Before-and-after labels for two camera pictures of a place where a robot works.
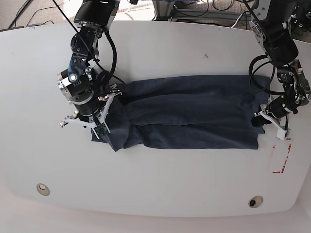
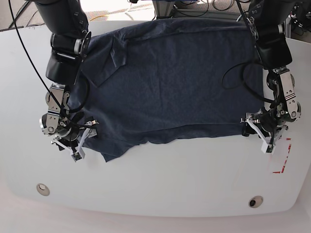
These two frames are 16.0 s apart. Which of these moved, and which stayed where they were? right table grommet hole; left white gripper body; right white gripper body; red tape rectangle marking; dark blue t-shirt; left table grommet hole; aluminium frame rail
Moved: right white gripper body; left white gripper body; dark blue t-shirt
Stayed: aluminium frame rail; left table grommet hole; right table grommet hole; red tape rectangle marking
